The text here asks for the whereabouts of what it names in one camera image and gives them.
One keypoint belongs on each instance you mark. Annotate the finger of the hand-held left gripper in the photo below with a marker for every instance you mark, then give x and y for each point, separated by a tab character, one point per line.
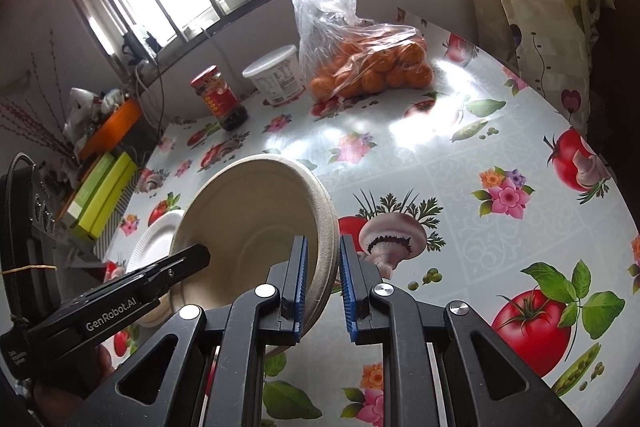
185	262

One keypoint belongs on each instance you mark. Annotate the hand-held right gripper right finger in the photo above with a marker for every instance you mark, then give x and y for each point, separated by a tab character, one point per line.
347	292

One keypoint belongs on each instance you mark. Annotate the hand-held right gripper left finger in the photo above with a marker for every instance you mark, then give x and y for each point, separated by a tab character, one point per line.
300	292

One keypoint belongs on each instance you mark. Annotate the large ribbed white foam plate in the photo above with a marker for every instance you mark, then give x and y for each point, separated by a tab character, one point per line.
152	239

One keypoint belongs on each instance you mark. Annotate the large beige paper bowl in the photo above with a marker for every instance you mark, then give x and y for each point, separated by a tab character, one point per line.
250	217

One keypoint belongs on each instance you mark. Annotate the lime green striped box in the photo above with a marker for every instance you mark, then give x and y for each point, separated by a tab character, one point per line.
112	197

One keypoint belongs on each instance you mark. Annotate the orange tray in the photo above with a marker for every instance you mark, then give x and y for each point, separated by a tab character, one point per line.
112	129

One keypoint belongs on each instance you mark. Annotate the red label sauce jar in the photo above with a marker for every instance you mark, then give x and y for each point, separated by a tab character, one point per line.
217	97

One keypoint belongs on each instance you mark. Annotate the white plastic bag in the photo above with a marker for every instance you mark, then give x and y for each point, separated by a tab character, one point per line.
82	107

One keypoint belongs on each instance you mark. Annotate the dried twig decoration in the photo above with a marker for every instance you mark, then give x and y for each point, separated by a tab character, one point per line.
30	127

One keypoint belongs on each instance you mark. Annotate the white plastic tub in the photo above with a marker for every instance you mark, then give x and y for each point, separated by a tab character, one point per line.
277	79

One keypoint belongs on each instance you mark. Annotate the plastic bag of oranges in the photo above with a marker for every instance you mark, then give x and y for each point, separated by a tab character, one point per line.
370	67

